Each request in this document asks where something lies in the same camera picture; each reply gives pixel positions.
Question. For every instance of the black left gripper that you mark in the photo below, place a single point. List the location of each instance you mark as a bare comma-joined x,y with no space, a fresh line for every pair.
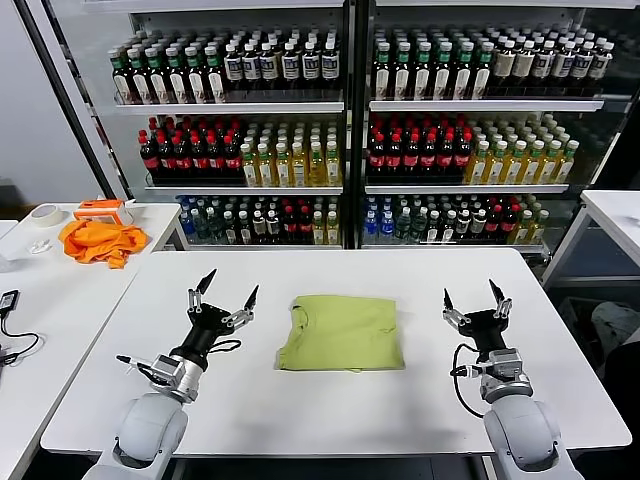
212,325

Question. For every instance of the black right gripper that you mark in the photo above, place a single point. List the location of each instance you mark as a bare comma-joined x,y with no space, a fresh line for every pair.
485,332

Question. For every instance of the light green t-shirt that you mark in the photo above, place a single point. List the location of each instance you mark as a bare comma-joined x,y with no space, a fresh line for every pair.
345,330

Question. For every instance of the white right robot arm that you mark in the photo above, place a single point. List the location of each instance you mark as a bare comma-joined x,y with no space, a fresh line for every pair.
520,430

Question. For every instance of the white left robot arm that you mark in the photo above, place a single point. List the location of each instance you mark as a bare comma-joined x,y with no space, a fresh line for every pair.
150,425

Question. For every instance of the white metal shelf board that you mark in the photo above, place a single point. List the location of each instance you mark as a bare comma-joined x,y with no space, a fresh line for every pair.
451,248
241,191
261,247
501,3
201,5
466,190
226,109
486,106

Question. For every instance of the red cap cola bottle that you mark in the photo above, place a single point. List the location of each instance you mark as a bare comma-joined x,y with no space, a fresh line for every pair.
447,161
463,160
166,162
379,161
396,161
494,225
216,162
200,162
509,223
291,226
233,162
148,161
430,161
305,226
413,161
183,162

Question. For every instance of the white label black bottle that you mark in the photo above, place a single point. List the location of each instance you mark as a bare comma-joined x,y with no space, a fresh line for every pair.
464,223
273,225
259,226
479,222

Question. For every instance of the blue water bottle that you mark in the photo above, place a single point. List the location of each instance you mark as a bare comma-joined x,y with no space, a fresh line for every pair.
186,223
387,226
371,226

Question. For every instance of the yellow juice bottle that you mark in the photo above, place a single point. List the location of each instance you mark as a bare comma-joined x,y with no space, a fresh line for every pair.
250,171
524,228
548,168
538,227
530,168
317,170
477,168
299,170
332,230
495,168
513,168
266,171
318,231
334,169
283,171
565,167

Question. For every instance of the green water bottle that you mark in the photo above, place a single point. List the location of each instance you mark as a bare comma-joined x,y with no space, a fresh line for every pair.
403,227
419,227

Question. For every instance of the white side table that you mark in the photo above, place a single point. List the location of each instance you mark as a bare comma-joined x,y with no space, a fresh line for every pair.
616,211
151,216

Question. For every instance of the black bottle tray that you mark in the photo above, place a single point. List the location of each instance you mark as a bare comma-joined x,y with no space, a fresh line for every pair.
416,180
196,181

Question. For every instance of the orange crumpled cloth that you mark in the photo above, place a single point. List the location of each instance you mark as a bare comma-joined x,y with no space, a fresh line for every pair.
101,243

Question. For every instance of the grey bundled bag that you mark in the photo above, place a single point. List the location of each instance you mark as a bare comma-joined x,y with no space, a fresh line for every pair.
619,321

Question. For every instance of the orange white carton box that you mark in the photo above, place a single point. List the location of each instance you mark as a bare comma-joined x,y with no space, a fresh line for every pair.
99,213

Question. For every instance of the black chair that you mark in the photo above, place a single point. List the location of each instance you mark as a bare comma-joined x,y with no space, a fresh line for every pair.
626,381

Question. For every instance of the small white plastic object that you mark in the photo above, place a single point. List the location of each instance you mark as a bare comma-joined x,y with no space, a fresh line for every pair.
40,246

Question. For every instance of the white tape roll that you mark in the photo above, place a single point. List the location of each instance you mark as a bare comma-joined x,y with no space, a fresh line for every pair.
47,223

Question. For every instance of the glass door drinks cabinet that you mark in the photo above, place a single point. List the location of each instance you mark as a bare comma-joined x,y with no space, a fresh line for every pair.
96,51
601,151

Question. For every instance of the green cap dark tea bottle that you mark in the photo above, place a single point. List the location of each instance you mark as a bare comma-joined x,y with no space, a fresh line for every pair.
197,83
481,76
140,83
462,76
123,83
216,82
402,76
178,83
382,76
443,76
423,76
159,83

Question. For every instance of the blue label dark drink bottle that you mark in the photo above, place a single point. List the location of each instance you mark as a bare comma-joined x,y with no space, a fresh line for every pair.
599,66
562,67
251,68
310,67
543,67
581,66
330,67
290,67
234,68
269,67

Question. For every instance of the beige label dark drink bottle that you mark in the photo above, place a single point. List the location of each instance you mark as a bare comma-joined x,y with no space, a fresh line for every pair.
523,67
503,68

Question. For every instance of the black slanted door bar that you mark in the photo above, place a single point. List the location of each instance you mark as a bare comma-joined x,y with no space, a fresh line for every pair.
70,101

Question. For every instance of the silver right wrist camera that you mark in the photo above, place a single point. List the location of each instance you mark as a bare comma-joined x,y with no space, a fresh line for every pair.
502,362

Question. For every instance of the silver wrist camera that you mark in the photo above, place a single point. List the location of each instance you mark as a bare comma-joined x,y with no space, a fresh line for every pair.
502,362
167,367

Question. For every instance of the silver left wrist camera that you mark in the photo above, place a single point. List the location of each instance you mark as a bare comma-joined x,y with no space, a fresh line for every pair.
167,367

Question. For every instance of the black cabinet divider post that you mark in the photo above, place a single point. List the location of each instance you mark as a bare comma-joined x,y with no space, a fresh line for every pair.
359,126

